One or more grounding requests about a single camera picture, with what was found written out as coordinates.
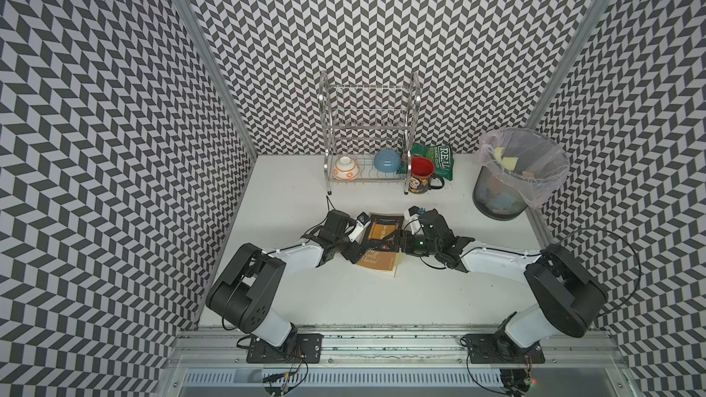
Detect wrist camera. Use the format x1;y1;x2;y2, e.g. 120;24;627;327
404;206;426;235
347;212;370;243

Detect brown paperback book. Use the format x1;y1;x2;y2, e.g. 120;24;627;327
355;213;404;278

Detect white orange bowl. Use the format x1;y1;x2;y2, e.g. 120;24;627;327
333;155;360;181

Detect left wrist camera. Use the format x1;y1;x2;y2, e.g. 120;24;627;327
347;212;370;243

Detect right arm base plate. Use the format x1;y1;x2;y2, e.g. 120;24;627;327
460;334;546;365

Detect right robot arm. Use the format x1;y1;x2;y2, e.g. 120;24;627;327
401;206;608;362

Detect blue bowl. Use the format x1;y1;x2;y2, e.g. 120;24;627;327
373;149;402;174

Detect yellow notes in bin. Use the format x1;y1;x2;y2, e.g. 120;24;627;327
494;146;518;172

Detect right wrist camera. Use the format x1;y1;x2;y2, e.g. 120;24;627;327
404;206;426;235

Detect metal dish rack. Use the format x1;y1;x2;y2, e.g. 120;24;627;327
316;72;421;195

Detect mesh trash bin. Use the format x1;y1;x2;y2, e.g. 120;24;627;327
473;167;528;221

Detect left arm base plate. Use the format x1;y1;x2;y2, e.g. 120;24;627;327
246;334;324;364

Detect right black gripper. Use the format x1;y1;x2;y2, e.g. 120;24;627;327
381;230;439;257

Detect red black mug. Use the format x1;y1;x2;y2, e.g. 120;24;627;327
408;156;445;194

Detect green snack bag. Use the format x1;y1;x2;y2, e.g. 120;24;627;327
411;143;454;181

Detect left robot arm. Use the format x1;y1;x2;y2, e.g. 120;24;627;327
206;210;370;357

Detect aluminium front rail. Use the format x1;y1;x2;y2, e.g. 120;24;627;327
165;325;628;369

